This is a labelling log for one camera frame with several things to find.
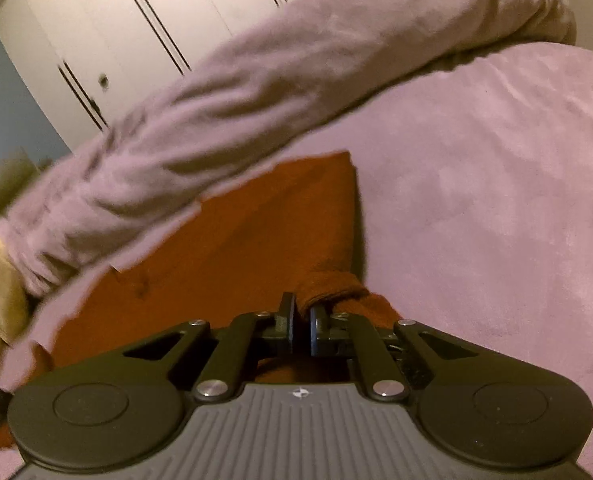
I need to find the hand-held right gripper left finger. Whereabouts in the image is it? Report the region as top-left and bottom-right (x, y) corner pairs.
(121, 292), (297, 404)

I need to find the rust orange small cloth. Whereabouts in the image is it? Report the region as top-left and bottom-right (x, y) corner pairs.
(0, 150), (405, 451)

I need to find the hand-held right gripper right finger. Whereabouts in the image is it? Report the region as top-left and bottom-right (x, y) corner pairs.
(309, 305), (480, 404)

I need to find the lilac bed sheet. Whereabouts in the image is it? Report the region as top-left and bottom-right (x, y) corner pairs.
(0, 42), (593, 480)

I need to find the lilac rolled duvet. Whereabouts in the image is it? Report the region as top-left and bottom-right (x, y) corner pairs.
(0, 0), (577, 306)

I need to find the white wardrobe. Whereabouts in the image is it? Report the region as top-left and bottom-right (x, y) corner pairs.
(0, 0), (340, 153)

